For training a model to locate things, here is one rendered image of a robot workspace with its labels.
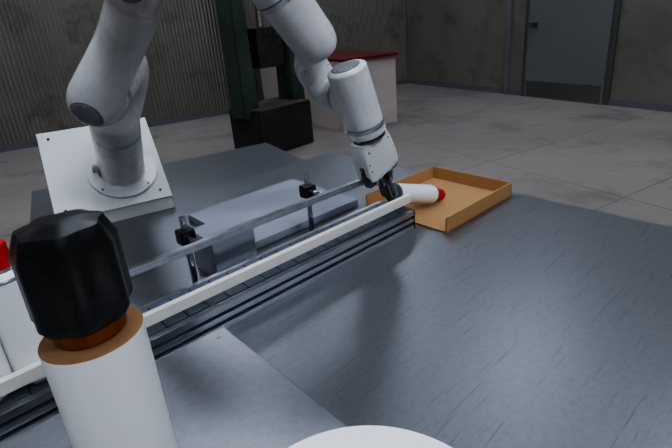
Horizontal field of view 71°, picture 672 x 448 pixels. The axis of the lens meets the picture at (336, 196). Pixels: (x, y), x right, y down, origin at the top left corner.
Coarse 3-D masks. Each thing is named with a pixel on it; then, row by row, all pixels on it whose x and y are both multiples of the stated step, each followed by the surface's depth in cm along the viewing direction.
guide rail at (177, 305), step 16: (384, 208) 105; (352, 224) 99; (304, 240) 92; (320, 240) 94; (272, 256) 87; (288, 256) 89; (240, 272) 82; (256, 272) 84; (208, 288) 78; (224, 288) 80; (176, 304) 75; (192, 304) 77; (144, 320) 72; (160, 320) 73; (32, 368) 62; (0, 384) 60; (16, 384) 61
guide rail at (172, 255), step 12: (360, 180) 109; (324, 192) 103; (336, 192) 105; (300, 204) 98; (312, 204) 100; (264, 216) 93; (276, 216) 94; (240, 228) 89; (252, 228) 91; (204, 240) 85; (216, 240) 86; (168, 252) 81; (180, 252) 82; (192, 252) 83; (144, 264) 78; (156, 264) 79; (132, 276) 77
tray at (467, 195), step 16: (416, 176) 139; (432, 176) 145; (448, 176) 141; (464, 176) 136; (480, 176) 132; (448, 192) 132; (464, 192) 132; (480, 192) 131; (496, 192) 121; (416, 208) 123; (432, 208) 123; (448, 208) 122; (464, 208) 112; (480, 208) 117; (432, 224) 113; (448, 224) 109
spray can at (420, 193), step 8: (400, 184) 113; (408, 184) 116; (416, 184) 118; (424, 184) 121; (400, 192) 112; (408, 192) 113; (416, 192) 116; (424, 192) 118; (432, 192) 120; (440, 192) 125; (416, 200) 116; (424, 200) 119; (432, 200) 121
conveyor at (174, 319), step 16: (368, 208) 114; (400, 208) 112; (336, 224) 107; (368, 224) 105; (336, 240) 99; (304, 256) 93; (224, 272) 90; (272, 272) 88; (192, 288) 85; (240, 288) 84; (160, 304) 81; (208, 304) 80; (176, 320) 76; (48, 384) 64; (16, 400) 62
